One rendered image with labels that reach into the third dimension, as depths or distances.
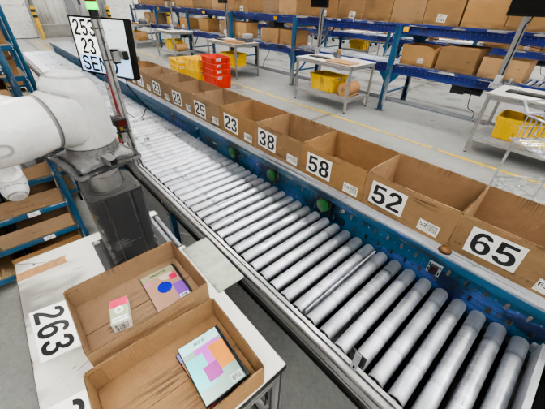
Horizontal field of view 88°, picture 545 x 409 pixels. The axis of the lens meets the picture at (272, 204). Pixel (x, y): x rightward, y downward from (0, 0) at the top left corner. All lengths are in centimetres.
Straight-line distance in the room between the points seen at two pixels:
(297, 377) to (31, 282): 131
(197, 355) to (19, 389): 133
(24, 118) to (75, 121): 11
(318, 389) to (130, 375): 104
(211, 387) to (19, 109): 88
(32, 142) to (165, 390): 76
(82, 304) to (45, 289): 19
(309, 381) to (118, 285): 110
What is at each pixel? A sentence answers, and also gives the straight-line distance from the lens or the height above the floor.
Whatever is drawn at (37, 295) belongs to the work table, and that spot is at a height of 75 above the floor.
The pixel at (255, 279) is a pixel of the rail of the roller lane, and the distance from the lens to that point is 116.
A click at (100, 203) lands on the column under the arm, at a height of 106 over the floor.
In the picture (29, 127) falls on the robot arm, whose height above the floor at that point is 137.
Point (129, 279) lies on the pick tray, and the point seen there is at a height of 76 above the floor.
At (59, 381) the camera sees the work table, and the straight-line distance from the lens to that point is 113.
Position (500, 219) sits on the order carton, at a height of 93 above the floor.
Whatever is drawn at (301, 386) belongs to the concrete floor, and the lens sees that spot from 178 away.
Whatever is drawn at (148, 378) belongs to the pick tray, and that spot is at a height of 76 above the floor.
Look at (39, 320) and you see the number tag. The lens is 113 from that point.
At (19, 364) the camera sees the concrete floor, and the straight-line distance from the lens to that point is 225.
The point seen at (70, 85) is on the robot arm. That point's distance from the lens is 103.
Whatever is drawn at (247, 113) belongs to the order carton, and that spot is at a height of 96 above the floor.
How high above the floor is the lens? 165
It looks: 36 degrees down
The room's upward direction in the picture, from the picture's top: 2 degrees clockwise
